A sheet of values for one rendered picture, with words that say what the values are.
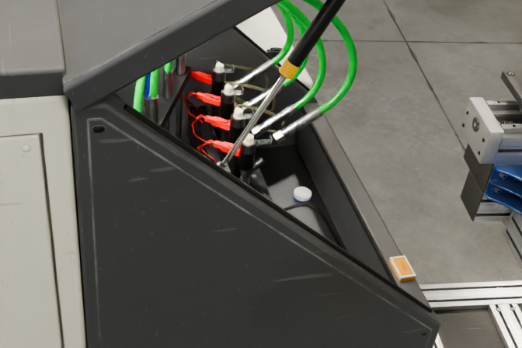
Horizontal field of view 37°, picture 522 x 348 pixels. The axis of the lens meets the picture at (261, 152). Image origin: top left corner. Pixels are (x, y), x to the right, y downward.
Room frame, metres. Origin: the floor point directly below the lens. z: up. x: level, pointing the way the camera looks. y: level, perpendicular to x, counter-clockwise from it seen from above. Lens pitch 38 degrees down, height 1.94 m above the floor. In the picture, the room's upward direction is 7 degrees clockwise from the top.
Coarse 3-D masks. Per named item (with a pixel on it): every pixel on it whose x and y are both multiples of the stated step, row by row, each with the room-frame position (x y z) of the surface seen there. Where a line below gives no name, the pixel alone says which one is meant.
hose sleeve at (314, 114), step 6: (318, 108) 1.14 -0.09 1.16; (306, 114) 1.14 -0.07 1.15; (312, 114) 1.13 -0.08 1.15; (318, 114) 1.13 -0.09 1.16; (300, 120) 1.13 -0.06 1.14; (306, 120) 1.13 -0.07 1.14; (312, 120) 1.13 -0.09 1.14; (288, 126) 1.12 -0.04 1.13; (294, 126) 1.12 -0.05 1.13; (300, 126) 1.12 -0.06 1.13; (282, 132) 1.12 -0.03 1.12; (288, 132) 1.11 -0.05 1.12; (294, 132) 1.12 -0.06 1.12
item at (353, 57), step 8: (304, 0) 1.12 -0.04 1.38; (312, 0) 1.12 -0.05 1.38; (320, 8) 1.12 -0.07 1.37; (336, 16) 1.14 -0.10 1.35; (336, 24) 1.13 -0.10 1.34; (344, 32) 1.14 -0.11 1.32; (344, 40) 1.15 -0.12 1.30; (352, 40) 1.15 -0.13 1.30; (352, 48) 1.15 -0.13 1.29; (352, 56) 1.15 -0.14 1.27; (352, 64) 1.15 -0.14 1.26; (352, 72) 1.15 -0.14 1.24; (144, 80) 1.03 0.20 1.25; (352, 80) 1.15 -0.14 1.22; (136, 88) 1.03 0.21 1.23; (344, 88) 1.15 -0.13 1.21; (136, 96) 1.03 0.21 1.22; (336, 96) 1.15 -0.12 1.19; (136, 104) 1.03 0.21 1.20; (328, 104) 1.14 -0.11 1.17
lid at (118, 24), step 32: (64, 0) 0.81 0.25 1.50; (96, 0) 0.79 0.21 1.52; (128, 0) 0.76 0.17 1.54; (160, 0) 0.74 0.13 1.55; (192, 0) 0.72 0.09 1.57; (224, 0) 0.70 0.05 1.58; (256, 0) 0.71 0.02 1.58; (64, 32) 0.75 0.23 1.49; (96, 32) 0.72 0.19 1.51; (128, 32) 0.70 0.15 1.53; (160, 32) 0.68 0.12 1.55; (192, 32) 0.69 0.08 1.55; (96, 64) 0.66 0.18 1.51; (128, 64) 0.67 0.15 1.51; (160, 64) 0.68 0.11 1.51; (96, 96) 0.66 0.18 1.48
